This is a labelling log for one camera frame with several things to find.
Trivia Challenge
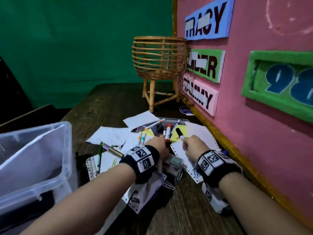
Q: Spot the green framed number sign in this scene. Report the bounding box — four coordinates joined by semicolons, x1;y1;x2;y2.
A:
241;50;313;124

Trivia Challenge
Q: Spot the green backdrop cloth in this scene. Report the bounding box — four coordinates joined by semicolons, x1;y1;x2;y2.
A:
0;0;174;109

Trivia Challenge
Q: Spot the red cap whiteboard marker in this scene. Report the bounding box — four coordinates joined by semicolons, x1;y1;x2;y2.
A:
164;123;172;144

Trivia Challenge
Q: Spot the clear plastic case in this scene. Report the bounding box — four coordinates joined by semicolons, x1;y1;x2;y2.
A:
132;117;190;135

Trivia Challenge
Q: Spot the person's right hand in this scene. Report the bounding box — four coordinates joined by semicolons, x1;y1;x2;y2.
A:
182;135;211;164

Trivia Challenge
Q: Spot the yellow vertical edge strip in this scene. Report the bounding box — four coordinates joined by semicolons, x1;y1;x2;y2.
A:
172;0;178;37

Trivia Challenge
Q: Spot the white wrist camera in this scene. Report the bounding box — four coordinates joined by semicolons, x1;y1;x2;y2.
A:
201;181;233;217
127;173;169;214

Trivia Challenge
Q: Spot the pink name sign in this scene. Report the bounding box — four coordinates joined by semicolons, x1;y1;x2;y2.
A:
182;72;219;117

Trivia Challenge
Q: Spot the round blue sticker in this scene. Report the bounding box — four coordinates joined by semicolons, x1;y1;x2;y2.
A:
179;105;195;116

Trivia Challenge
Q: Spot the black wristband with markers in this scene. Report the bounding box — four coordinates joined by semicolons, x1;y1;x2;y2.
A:
197;149;243;189
119;144;161;185

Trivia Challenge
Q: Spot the green pen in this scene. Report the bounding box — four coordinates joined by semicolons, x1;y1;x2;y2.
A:
97;142;104;175

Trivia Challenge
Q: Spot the person's left hand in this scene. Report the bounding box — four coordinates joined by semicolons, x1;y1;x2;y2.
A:
144;135;171;173

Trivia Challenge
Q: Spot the small clear paper clip case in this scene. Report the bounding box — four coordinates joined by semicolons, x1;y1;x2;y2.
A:
161;154;184;184

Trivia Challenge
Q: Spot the person's left forearm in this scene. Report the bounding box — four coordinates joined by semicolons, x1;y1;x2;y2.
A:
21;163;137;235

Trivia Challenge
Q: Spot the green name sign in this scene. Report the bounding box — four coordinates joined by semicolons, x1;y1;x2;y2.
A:
186;49;226;84

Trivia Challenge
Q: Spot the rattan basket stand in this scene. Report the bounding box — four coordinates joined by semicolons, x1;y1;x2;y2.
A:
132;36;189;113

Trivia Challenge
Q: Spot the clear plastic storage box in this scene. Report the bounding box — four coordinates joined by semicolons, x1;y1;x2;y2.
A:
0;121;79;234

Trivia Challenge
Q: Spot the blue name sign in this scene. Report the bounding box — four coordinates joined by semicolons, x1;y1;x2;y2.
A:
185;0;235;41

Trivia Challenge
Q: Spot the pile of white perforated papers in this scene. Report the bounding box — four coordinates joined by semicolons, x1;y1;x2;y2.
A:
85;110;222;185

